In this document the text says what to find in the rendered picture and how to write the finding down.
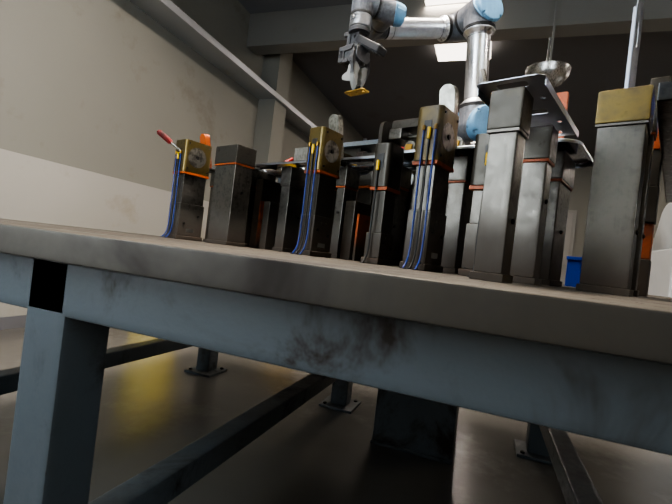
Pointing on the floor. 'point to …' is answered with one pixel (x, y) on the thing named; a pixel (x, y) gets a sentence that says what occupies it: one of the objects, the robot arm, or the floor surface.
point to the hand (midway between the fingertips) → (357, 87)
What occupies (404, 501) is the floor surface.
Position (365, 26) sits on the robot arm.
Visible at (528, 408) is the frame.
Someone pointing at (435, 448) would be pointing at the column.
